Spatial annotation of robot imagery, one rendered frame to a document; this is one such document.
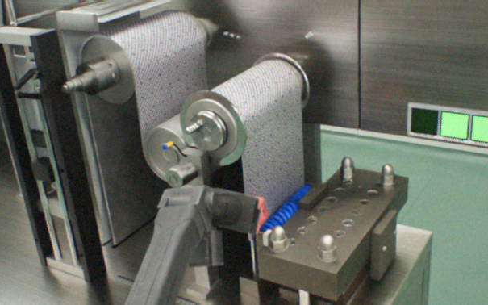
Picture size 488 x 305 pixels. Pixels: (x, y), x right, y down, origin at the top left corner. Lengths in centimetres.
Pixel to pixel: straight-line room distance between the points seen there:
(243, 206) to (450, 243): 210
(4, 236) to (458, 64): 113
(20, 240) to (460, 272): 196
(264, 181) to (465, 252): 195
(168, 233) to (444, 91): 65
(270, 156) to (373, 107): 27
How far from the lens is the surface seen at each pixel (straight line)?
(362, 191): 133
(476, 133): 127
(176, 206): 91
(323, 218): 123
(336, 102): 135
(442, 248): 304
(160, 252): 84
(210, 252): 99
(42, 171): 129
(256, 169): 115
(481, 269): 293
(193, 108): 111
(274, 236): 112
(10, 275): 147
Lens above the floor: 166
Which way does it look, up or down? 24 degrees down
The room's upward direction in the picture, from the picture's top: 5 degrees counter-clockwise
